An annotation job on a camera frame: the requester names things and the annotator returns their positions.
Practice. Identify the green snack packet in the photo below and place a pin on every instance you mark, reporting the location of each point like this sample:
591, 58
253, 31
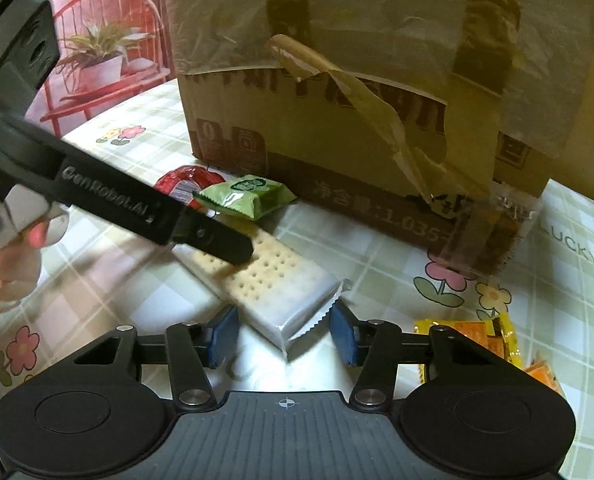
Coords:
252, 195

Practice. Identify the taped cardboard box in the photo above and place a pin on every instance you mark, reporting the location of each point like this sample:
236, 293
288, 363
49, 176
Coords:
352, 60

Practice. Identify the clear cracker packet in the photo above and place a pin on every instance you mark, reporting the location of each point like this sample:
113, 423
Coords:
277, 290

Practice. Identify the clear dark snack packet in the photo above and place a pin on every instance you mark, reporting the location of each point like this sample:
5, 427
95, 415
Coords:
497, 230

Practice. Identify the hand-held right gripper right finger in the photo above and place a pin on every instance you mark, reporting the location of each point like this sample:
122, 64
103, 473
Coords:
344, 337

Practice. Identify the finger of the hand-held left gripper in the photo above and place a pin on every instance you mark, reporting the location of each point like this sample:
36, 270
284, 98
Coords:
217, 240

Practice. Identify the small orange snack packet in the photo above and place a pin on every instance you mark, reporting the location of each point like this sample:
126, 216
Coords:
539, 377

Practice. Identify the person's left hand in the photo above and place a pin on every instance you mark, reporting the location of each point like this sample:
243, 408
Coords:
12, 270

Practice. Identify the yellow snack packet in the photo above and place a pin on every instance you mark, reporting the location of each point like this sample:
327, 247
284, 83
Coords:
502, 340

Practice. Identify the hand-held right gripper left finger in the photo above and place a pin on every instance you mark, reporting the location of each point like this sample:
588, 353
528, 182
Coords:
224, 335

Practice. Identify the red printed cloth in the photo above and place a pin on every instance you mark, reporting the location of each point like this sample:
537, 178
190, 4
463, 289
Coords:
102, 35

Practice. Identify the red snack packet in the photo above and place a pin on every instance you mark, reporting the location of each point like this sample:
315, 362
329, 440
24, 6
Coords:
177, 180

